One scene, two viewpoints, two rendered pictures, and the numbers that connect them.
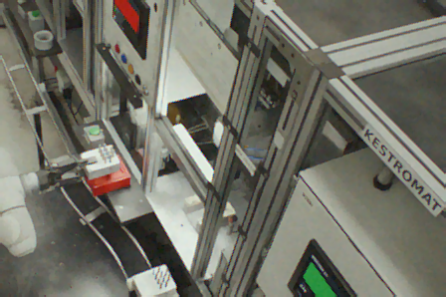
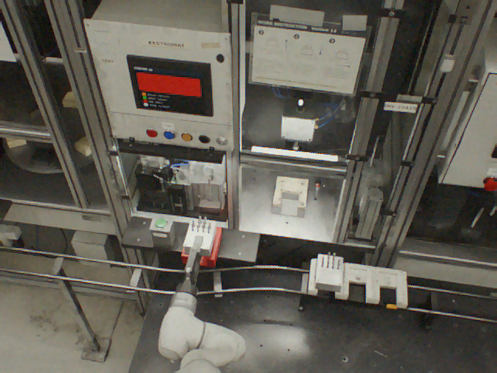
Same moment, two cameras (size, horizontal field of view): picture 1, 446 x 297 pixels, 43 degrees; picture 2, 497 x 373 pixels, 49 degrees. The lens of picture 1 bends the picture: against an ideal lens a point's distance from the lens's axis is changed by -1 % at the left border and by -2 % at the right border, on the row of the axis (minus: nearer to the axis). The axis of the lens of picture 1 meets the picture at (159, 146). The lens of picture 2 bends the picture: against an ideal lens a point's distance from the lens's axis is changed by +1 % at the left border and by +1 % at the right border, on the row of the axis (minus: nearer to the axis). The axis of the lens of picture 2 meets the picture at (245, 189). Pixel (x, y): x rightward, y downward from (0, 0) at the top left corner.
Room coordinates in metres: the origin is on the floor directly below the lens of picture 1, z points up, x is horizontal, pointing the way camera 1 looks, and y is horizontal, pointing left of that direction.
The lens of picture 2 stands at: (0.54, 1.00, 2.70)
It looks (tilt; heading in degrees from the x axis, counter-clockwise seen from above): 50 degrees down; 310
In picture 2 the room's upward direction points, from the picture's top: straight up
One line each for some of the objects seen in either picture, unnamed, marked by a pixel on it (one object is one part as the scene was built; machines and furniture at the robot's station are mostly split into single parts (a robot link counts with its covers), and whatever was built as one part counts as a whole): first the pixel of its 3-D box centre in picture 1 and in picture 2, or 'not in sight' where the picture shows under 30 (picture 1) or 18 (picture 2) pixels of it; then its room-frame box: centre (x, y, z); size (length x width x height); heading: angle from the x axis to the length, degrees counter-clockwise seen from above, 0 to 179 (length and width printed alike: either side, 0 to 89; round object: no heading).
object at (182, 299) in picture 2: (29, 183); (183, 304); (1.28, 0.45, 1.03); 0.09 x 0.06 x 0.09; 31
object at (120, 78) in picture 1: (119, 72); (171, 150); (1.57, 0.18, 1.37); 0.36 x 0.04 x 0.04; 31
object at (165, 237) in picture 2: (96, 141); (163, 231); (1.59, 0.26, 0.97); 0.08 x 0.08 x 0.12; 31
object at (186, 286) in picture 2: (49, 177); (188, 285); (1.32, 0.39, 1.03); 0.09 x 0.07 x 0.08; 121
